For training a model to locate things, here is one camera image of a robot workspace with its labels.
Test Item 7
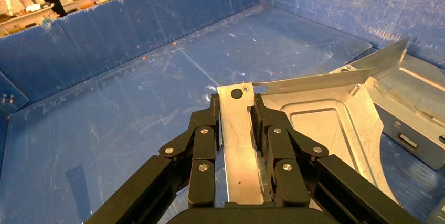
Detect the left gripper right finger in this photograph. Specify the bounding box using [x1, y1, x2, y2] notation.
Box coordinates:
[250, 93, 420, 224]

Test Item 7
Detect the stamped sheet metal bracket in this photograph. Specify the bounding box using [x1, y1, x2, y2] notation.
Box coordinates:
[217, 68, 400, 212]
[330, 37, 445, 172]

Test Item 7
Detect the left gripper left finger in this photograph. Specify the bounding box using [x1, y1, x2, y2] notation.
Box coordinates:
[85, 93, 221, 224]

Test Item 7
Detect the blue corrugated plastic box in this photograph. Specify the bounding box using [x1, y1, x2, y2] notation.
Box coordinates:
[0, 0, 445, 224]

